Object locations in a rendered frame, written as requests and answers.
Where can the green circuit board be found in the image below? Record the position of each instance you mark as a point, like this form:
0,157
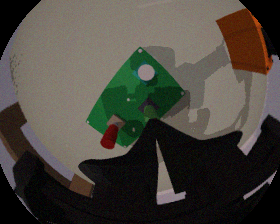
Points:
141,90

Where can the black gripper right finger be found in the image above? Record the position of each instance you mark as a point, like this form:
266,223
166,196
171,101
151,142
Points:
184,155

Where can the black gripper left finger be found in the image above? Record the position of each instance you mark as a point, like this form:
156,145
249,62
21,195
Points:
139,166

